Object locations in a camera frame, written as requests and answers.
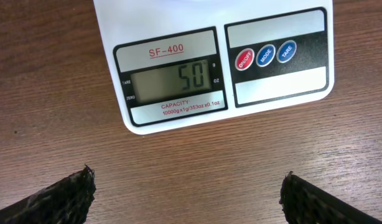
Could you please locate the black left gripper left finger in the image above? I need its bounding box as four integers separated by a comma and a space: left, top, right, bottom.
0, 166, 96, 224

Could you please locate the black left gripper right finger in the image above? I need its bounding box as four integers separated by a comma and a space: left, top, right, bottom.
279, 171, 382, 224

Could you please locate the white digital kitchen scale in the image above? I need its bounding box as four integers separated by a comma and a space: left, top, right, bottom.
94, 0, 335, 134

